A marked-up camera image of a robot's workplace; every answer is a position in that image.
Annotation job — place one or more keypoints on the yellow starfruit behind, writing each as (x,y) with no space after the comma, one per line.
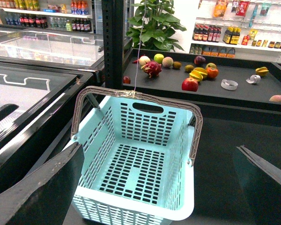
(202,71)

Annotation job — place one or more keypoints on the red green mango apple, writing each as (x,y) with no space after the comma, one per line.
(211,65)

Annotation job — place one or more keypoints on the green potted plant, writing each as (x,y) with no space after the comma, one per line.
(153,26)

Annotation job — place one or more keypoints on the pale peach near green apple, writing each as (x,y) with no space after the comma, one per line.
(167,62)

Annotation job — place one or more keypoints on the starfruit at right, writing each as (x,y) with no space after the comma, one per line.
(262,71)

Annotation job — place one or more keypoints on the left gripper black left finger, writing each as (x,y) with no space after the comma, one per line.
(44,196)

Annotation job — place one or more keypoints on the black metal shelf post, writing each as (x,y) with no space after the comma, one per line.
(113,31)

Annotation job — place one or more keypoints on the red apple on upper tray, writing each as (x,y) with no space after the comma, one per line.
(190,84)

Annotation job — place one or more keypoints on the yellow starfruit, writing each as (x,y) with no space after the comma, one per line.
(202,71)
(196,75)

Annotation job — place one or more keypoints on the dark red fruit at post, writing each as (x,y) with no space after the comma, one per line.
(126,80)

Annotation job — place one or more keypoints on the small white tape roll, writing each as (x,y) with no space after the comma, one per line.
(253,79)

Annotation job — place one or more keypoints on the far glass top freezer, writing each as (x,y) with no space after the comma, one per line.
(50,47)

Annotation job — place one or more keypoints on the brown kiwi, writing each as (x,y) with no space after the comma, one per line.
(176,65)
(189,68)

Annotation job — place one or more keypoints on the pink dragon fruit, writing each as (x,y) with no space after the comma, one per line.
(152,68)

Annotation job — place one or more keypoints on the peach at tray edge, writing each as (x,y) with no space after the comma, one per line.
(275,98)

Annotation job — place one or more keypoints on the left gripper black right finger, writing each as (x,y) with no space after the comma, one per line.
(271,170)

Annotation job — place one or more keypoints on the light blue plastic basket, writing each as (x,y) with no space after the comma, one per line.
(136,169)

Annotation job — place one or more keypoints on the white pink onion fruit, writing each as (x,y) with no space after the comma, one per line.
(143,60)

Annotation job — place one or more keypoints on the dark purple fruit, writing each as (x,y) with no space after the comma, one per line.
(199,60)

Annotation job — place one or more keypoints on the grey basket handle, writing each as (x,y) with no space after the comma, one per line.
(196,120)

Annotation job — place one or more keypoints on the black fruit display tray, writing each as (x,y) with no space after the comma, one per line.
(228,88)

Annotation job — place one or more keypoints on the yellow starfruit front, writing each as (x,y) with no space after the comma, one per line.
(196,75)

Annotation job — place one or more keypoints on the glass freezer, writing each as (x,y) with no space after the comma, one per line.
(36,103)
(50,47)

